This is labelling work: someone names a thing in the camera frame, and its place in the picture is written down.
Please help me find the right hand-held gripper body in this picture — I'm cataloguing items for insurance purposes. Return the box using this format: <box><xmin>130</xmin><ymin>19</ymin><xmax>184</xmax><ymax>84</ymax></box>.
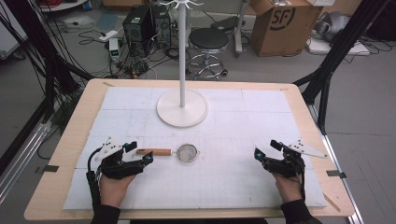
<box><xmin>262</xmin><ymin>138</ymin><xmax>329</xmax><ymax>179</ymax></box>

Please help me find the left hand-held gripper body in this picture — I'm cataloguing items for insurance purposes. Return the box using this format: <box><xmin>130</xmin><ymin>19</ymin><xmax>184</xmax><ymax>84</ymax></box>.
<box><xmin>92</xmin><ymin>136</ymin><xmax>148</xmax><ymax>180</ymax></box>

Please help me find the wooden-handled mesh strainer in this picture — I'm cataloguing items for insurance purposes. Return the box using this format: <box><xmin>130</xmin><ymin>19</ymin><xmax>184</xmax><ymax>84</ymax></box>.
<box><xmin>135</xmin><ymin>143</ymin><xmax>200</xmax><ymax>163</ymax></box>

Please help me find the white hook stand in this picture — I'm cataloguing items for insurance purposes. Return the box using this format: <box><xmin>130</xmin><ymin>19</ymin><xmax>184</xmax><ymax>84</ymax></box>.
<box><xmin>156</xmin><ymin>0</ymin><xmax>209</xmax><ymax>129</ymax></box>

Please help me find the person's right hand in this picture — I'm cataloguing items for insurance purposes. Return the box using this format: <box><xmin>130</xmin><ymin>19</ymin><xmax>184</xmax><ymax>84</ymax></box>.
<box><xmin>272</xmin><ymin>172</ymin><xmax>304</xmax><ymax>204</ymax></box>

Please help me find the person's left hand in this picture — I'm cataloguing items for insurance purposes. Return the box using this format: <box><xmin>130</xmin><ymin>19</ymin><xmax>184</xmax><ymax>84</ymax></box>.
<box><xmin>98</xmin><ymin>174</ymin><xmax>138</xmax><ymax>209</ymax></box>

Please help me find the black tape piece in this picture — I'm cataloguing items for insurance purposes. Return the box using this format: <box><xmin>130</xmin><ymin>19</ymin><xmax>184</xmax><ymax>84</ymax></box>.
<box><xmin>35</xmin><ymin>164</ymin><xmax>60</xmax><ymax>175</ymax></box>
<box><xmin>326</xmin><ymin>170</ymin><xmax>347</xmax><ymax>179</ymax></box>

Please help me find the white grid mat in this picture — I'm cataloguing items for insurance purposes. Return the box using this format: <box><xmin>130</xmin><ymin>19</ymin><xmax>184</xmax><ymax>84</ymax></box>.
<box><xmin>63</xmin><ymin>86</ymin><xmax>327</xmax><ymax>211</ymax></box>

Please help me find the tan tape strip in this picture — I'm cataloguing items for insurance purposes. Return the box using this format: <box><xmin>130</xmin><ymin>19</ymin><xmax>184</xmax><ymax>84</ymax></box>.
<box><xmin>322</xmin><ymin>192</ymin><xmax>342</xmax><ymax>213</ymax></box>

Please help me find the white device with green display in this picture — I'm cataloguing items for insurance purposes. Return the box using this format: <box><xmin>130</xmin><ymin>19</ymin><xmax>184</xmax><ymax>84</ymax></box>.
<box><xmin>108</xmin><ymin>37</ymin><xmax>121</xmax><ymax>63</ymax></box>

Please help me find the white flat board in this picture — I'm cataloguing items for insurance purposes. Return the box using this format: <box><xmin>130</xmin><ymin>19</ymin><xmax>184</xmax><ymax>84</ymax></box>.
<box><xmin>305</xmin><ymin>36</ymin><xmax>372</xmax><ymax>56</ymax></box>

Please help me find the brown cardboard box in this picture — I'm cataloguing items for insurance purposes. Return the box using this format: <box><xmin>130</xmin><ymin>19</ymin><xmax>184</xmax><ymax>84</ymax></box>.
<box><xmin>249</xmin><ymin>0</ymin><xmax>325</xmax><ymax>58</ymax></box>

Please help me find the black computer tower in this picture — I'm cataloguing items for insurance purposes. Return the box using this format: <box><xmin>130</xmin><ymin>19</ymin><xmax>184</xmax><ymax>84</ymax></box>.
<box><xmin>121</xmin><ymin>6</ymin><xmax>156</xmax><ymax>59</ymax></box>

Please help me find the white power strip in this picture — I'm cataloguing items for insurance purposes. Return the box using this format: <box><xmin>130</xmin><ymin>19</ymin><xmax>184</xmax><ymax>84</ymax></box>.
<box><xmin>98</xmin><ymin>29</ymin><xmax>120</xmax><ymax>43</ymax></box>

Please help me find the grey metal stand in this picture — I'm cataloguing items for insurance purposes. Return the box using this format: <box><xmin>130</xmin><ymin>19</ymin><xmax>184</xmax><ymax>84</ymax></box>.
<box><xmin>233</xmin><ymin>0</ymin><xmax>250</xmax><ymax>58</ymax></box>

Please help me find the black computer case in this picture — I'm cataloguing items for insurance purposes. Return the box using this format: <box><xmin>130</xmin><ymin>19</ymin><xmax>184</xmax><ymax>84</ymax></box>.
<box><xmin>151</xmin><ymin>4</ymin><xmax>172</xmax><ymax>49</ymax></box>

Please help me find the black round stool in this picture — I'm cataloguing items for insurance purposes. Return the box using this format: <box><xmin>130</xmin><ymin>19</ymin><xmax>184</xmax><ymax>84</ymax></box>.
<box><xmin>187</xmin><ymin>27</ymin><xmax>230</xmax><ymax>81</ymax></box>

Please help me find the grey plastic device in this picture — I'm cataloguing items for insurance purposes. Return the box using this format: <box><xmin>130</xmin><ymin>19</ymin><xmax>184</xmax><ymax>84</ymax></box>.
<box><xmin>313</xmin><ymin>11</ymin><xmax>351</xmax><ymax>43</ymax></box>

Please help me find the black flat case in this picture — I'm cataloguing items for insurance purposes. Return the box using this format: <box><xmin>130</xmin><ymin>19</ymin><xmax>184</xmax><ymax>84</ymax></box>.
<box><xmin>210</xmin><ymin>16</ymin><xmax>239</xmax><ymax>32</ymax></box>

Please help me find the white round table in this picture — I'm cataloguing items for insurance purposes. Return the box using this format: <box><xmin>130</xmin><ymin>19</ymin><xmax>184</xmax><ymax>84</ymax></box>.
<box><xmin>38</xmin><ymin>0</ymin><xmax>89</xmax><ymax>13</ymax></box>

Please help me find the right hand-held gripper cable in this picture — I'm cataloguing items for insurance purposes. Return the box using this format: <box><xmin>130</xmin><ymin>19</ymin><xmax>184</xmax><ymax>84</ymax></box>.
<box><xmin>297</xmin><ymin>172</ymin><xmax>307</xmax><ymax>202</ymax></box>

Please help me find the hand-held gripper cable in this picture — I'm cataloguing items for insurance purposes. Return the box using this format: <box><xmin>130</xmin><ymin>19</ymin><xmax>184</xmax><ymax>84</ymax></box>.
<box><xmin>297</xmin><ymin>172</ymin><xmax>307</xmax><ymax>202</ymax></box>
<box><xmin>86</xmin><ymin>147</ymin><xmax>103</xmax><ymax>213</ymax></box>

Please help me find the left hand-held gripper cable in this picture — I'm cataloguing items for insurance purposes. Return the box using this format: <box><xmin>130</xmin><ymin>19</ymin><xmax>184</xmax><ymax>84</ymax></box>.
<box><xmin>86</xmin><ymin>147</ymin><xmax>103</xmax><ymax>213</ymax></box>

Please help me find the aluminium rail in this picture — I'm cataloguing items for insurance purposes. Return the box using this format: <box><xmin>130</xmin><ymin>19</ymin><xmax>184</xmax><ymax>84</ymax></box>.
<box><xmin>0</xmin><ymin>119</ymin><xmax>53</xmax><ymax>203</ymax></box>
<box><xmin>306</xmin><ymin>104</ymin><xmax>365</xmax><ymax>224</ymax></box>

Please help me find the black metal frame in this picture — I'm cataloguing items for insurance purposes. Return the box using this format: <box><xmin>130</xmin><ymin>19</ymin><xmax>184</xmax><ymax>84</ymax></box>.
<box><xmin>0</xmin><ymin>0</ymin><xmax>94</xmax><ymax>124</ymax></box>
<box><xmin>292</xmin><ymin>0</ymin><xmax>391</xmax><ymax>135</ymax></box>

